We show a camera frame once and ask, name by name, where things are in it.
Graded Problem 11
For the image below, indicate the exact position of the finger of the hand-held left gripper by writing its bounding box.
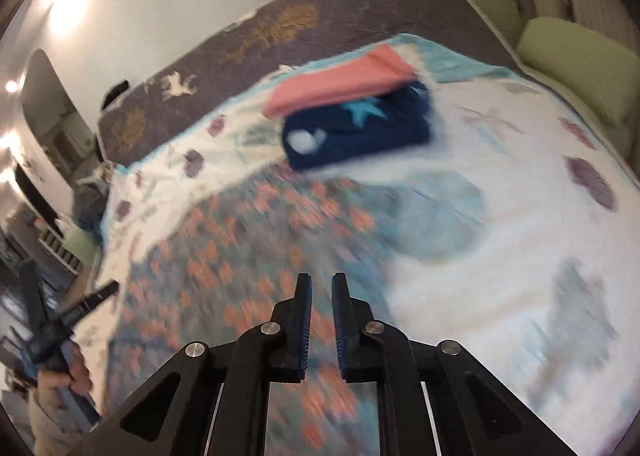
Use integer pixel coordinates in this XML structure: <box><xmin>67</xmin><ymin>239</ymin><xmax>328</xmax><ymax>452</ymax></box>
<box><xmin>59</xmin><ymin>281</ymin><xmax>121</xmax><ymax>329</ymax></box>

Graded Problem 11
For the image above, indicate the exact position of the grey deer-print blanket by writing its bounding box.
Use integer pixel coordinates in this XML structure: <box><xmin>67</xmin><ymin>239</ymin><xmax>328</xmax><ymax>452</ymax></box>
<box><xmin>96</xmin><ymin>0</ymin><xmax>526</xmax><ymax>168</ymax></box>

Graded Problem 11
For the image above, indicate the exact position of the white shelf unit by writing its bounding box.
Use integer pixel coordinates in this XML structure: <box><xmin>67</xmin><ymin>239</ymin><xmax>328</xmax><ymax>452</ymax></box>
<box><xmin>37</xmin><ymin>226</ymin><xmax>83</xmax><ymax>272</ymax></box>

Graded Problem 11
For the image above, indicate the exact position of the light green cushion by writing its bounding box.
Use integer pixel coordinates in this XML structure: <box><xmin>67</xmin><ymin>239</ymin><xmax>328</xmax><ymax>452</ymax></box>
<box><xmin>64</xmin><ymin>226</ymin><xmax>101</xmax><ymax>267</ymax></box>

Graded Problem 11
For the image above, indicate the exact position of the pink folded garment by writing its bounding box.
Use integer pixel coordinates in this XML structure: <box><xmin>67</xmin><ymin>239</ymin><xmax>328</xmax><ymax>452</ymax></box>
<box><xmin>262</xmin><ymin>44</ymin><xmax>418</xmax><ymax>119</ymax></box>

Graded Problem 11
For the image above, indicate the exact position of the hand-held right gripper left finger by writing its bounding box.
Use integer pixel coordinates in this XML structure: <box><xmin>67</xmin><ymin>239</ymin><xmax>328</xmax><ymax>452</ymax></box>
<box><xmin>66</xmin><ymin>273</ymin><xmax>314</xmax><ymax>456</ymax></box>

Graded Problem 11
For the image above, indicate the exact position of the person's left hand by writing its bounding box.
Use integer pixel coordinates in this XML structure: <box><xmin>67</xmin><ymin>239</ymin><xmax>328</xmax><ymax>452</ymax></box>
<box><xmin>37</xmin><ymin>342</ymin><xmax>94</xmax><ymax>398</ymax></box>

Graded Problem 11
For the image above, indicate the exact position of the teal floral small garment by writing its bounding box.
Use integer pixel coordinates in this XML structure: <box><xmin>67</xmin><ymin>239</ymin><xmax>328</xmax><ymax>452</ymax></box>
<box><xmin>111</xmin><ymin>175</ymin><xmax>403</xmax><ymax>456</ymax></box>

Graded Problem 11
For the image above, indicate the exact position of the white shell-print blanket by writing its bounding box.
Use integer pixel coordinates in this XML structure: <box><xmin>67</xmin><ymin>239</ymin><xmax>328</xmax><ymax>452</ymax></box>
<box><xmin>96</xmin><ymin>32</ymin><xmax>640</xmax><ymax>456</ymax></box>

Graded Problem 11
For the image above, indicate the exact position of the grey bag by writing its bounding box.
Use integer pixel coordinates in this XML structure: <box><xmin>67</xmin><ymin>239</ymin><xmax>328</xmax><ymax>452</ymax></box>
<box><xmin>72</xmin><ymin>171</ymin><xmax>112</xmax><ymax>232</ymax></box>

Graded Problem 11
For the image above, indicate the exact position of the navy star folded garment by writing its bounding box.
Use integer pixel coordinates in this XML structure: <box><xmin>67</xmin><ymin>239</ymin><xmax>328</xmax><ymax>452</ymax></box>
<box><xmin>281</xmin><ymin>82</ymin><xmax>433</xmax><ymax>172</ymax></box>

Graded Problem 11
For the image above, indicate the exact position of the large green pillow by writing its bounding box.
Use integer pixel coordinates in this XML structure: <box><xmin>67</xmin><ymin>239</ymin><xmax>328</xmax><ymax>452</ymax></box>
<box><xmin>515</xmin><ymin>16</ymin><xmax>640</xmax><ymax>126</ymax></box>

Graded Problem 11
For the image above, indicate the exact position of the person's left forearm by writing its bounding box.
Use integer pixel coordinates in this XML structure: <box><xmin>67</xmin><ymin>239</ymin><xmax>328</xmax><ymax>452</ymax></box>
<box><xmin>26</xmin><ymin>375</ymin><xmax>103</xmax><ymax>454</ymax></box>

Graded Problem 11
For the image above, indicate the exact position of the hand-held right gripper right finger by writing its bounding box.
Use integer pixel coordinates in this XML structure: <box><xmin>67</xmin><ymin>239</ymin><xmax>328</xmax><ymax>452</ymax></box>
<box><xmin>331</xmin><ymin>273</ymin><xmax>577</xmax><ymax>456</ymax></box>

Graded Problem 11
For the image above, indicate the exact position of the black object on bed corner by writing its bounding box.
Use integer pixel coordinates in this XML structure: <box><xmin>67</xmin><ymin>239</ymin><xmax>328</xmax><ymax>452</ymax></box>
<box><xmin>100</xmin><ymin>80</ymin><xmax>131</xmax><ymax>110</ymax></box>

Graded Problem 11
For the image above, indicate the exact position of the small green pillow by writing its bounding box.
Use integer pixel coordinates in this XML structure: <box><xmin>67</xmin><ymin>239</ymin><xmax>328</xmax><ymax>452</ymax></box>
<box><xmin>452</xmin><ymin>0</ymin><xmax>524</xmax><ymax>46</ymax></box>

